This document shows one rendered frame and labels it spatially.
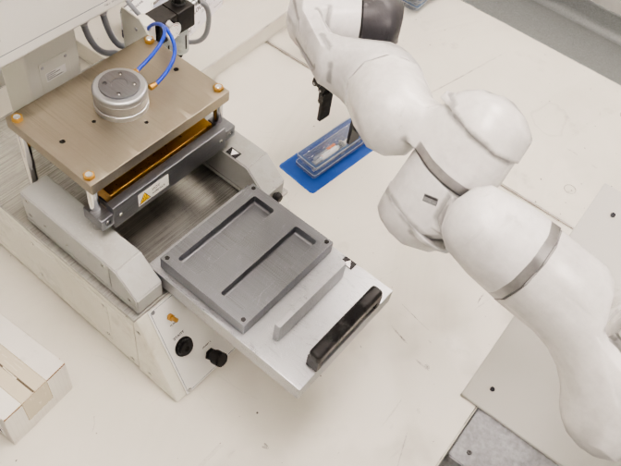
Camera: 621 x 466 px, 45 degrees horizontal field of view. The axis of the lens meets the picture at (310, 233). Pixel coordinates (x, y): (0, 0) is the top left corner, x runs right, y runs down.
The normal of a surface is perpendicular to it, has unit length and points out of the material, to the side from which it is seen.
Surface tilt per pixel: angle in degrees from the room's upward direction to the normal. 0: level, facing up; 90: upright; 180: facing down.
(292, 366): 0
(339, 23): 50
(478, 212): 32
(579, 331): 64
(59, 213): 0
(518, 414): 45
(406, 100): 37
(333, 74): 81
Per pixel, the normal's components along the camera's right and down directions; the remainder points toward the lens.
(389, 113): -0.09, 0.18
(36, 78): 0.77, 0.56
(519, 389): -0.34, 0.00
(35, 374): 0.08, -0.61
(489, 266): -0.48, 0.51
